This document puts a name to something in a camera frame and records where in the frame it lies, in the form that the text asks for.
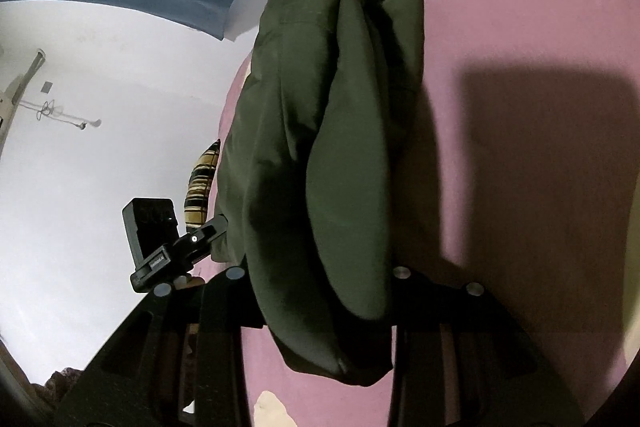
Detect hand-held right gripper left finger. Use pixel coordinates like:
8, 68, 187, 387
60, 267, 261, 427

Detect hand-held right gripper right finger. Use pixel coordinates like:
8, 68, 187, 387
380, 267, 586, 427

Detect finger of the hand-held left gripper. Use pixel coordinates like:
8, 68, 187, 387
172, 214, 229, 266

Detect dark green jacket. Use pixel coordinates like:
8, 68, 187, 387
210, 0, 426, 389

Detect striped yellow black cloth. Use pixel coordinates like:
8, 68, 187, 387
183, 139, 221, 231

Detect dark patterned cloth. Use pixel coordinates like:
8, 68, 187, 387
31, 368, 87, 408

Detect pink bed sheet cream spots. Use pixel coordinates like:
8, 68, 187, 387
192, 0, 640, 427

